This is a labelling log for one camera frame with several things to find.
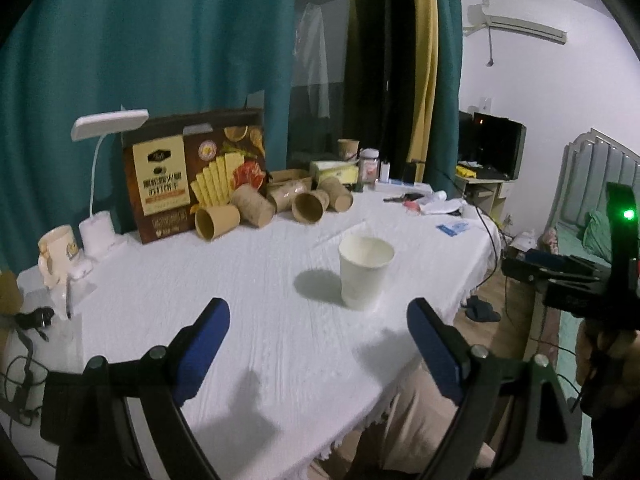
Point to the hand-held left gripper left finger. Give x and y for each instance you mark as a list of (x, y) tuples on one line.
[(200, 355)]

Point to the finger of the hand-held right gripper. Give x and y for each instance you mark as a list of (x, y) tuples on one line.
[(545, 257), (530, 270)]

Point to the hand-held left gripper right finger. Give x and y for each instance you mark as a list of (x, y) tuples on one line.
[(435, 355)]

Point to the white paper cup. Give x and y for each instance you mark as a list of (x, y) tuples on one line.
[(364, 275)]

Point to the brown paper cup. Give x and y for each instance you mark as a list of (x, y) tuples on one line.
[(254, 205), (310, 205), (286, 194), (216, 222), (348, 150), (338, 192)]

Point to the person's right hand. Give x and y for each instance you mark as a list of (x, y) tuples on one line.
[(584, 360)]

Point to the green pillow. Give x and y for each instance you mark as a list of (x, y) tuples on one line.
[(597, 232)]

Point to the dark slippers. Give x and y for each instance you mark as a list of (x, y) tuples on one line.
[(481, 310)]

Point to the person's beige trouser leg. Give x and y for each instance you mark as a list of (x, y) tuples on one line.
[(425, 425)]

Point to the blue card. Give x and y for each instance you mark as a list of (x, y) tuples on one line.
[(452, 229)]

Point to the grey padded bed headboard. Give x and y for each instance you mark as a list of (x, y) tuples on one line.
[(595, 175)]

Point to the white tablecloth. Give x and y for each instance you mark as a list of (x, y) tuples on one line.
[(290, 340)]

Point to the small computer desk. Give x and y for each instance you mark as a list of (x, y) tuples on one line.
[(484, 185)]

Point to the crumpled white paper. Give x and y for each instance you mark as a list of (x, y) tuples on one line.
[(440, 205)]

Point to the black monitor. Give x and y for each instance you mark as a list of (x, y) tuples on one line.
[(495, 147)]

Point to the small dark box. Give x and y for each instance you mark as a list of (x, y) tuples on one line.
[(409, 172)]

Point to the small white bottle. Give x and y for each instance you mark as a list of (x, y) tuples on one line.
[(385, 171)]

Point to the cream cartoon mug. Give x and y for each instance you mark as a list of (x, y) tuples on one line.
[(55, 256)]

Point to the brown cracker gift box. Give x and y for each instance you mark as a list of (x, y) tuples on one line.
[(195, 175)]

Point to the clear jar with white lid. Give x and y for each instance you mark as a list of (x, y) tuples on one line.
[(370, 162)]

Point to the white desk lamp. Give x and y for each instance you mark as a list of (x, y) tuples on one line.
[(100, 185)]

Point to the tissue box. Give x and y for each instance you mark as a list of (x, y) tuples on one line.
[(333, 170)]

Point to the narrow teal curtain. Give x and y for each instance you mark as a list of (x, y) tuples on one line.
[(446, 60)]

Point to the yellow curtain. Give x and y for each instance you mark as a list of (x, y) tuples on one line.
[(425, 60)]

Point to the white air conditioner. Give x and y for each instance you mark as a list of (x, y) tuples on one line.
[(522, 25)]

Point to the wide teal curtain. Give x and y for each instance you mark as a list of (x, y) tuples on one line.
[(150, 60)]

